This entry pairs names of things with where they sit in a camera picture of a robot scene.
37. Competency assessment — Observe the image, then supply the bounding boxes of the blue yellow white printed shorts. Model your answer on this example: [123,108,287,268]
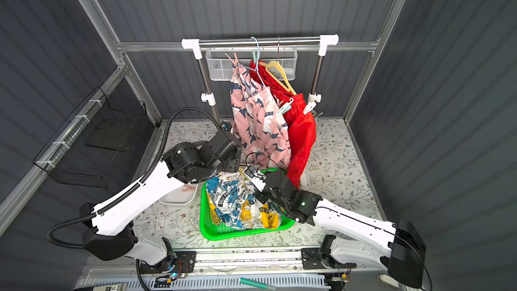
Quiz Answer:
[205,172,282,230]

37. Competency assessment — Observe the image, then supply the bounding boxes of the pink clothespin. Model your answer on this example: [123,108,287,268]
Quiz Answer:
[181,185,196,192]

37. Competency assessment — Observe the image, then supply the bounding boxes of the pink navy patterned shorts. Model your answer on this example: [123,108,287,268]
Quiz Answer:
[230,59,292,170]

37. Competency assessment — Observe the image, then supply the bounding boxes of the light blue wire hanger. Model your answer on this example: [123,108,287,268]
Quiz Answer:
[251,36,265,86]

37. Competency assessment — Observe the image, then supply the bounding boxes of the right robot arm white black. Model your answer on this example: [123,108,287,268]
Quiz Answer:
[244,167,432,290]

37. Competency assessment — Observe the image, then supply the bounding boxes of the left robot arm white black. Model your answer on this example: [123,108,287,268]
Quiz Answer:
[83,129,242,265]

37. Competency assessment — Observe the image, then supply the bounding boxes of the red shorts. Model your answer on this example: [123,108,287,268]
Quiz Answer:
[250,66,316,188]

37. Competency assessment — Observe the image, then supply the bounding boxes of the white clothespin on red shorts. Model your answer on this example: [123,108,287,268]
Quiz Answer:
[303,102,316,115]

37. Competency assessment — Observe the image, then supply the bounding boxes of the yellow hanger of red shorts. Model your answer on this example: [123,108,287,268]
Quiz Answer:
[258,45,298,96]

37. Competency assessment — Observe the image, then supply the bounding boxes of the steel clothes rack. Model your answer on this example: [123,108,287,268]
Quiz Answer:
[181,34,340,130]

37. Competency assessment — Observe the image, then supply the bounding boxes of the white plastic tray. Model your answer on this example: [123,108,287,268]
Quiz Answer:
[159,184,199,206]

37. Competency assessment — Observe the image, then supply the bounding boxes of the light green clothespin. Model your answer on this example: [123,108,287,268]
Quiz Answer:
[276,97,294,115]

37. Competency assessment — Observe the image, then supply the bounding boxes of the green plastic basket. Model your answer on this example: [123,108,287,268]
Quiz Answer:
[199,171,294,241]

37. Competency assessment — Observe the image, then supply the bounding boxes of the green marker pen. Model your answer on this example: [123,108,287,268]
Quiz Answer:
[239,278,276,290]

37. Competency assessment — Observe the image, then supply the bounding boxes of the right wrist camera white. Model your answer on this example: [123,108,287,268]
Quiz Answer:
[244,165,266,192]

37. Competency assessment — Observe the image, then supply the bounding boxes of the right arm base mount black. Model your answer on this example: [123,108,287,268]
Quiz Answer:
[300,248,357,270]

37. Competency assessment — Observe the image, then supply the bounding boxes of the white wire mesh basket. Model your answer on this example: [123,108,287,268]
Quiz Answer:
[205,47,298,82]

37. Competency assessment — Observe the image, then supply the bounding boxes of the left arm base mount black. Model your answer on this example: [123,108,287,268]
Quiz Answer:
[139,251,197,274]

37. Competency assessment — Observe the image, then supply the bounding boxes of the black wire wall basket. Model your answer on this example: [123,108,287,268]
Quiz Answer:
[34,82,154,191]

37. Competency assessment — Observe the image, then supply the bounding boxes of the black corrugated cable left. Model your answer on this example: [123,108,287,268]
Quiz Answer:
[45,106,222,249]

